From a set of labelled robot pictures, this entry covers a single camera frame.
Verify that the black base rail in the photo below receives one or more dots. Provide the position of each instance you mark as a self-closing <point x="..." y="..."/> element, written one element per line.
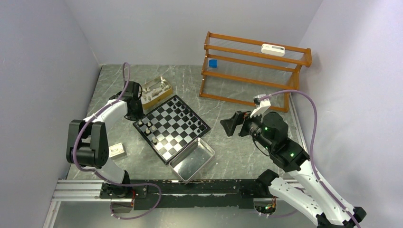
<point x="241" y="193"/>

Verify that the gold tin of white pieces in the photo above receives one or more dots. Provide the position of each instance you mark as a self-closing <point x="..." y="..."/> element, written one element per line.
<point x="155" y="91"/>

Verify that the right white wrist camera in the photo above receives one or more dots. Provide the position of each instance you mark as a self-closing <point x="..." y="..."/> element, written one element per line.
<point x="262" y="103"/>

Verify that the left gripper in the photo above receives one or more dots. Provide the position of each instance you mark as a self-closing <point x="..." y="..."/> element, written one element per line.
<point x="138" y="116"/>

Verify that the white rectangular device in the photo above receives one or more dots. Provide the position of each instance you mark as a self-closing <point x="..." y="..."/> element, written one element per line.
<point x="273" y="50"/>

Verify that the black white chessboard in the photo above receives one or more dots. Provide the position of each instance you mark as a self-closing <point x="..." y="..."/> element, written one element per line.
<point x="176" y="126"/>

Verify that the orange wooden rack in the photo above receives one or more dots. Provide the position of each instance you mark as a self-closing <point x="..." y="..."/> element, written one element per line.
<point x="241" y="60"/>

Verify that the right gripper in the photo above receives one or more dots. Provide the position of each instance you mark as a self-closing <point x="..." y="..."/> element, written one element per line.
<point x="230" y="124"/>

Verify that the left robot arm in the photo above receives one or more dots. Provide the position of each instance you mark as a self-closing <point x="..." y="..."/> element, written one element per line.
<point x="87" y="143"/>

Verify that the silver metal tin lid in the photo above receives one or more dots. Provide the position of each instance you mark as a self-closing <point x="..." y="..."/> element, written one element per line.
<point x="192" y="159"/>

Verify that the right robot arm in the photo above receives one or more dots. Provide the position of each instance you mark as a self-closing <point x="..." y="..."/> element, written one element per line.
<point x="322" y="205"/>

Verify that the small white card box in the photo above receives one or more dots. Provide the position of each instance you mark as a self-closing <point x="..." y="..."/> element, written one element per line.
<point x="117" y="151"/>

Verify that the blue cube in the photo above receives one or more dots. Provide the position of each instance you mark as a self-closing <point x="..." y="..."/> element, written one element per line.
<point x="212" y="63"/>

